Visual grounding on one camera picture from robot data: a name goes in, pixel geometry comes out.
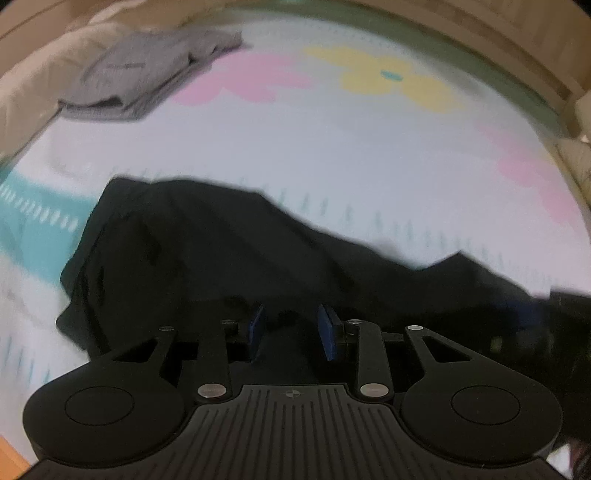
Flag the black pants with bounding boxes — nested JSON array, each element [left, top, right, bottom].
[[55, 175, 583, 386]]

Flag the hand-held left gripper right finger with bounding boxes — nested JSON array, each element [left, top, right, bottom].
[[316, 303, 477, 403]]

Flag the cream leaf print pillow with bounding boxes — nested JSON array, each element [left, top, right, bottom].
[[555, 137, 591, 210]]

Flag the flower print blanket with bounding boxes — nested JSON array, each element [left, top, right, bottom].
[[0, 11, 587, 462]]

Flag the folded grey clothes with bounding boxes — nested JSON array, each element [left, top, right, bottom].
[[56, 28, 245, 121]]

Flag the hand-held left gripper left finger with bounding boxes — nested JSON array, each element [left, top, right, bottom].
[[109, 302, 267, 403]]

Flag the beige duvet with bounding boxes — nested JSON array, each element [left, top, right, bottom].
[[0, 9, 153, 160]]

